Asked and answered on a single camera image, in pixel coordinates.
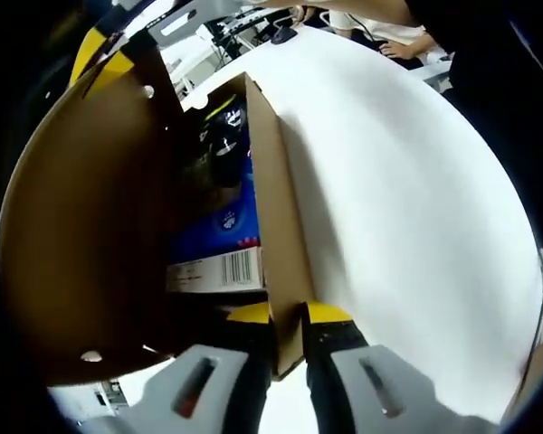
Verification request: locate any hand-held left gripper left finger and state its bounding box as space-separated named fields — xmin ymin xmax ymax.
xmin=86 ymin=302 xmax=275 ymax=434

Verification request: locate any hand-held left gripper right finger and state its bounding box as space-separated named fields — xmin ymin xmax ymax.
xmin=298 ymin=300 xmax=497 ymax=434

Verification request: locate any brown cardboard shoe box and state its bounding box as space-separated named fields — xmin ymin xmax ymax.
xmin=0 ymin=44 xmax=320 ymax=388

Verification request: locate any blue tissue box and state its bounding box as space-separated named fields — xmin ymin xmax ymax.
xmin=166 ymin=148 xmax=267 ymax=295

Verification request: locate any person's black shirt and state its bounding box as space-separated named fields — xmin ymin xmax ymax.
xmin=447 ymin=0 xmax=543 ymax=254

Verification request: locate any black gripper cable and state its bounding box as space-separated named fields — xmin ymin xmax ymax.
xmin=522 ymin=250 xmax=543 ymax=376

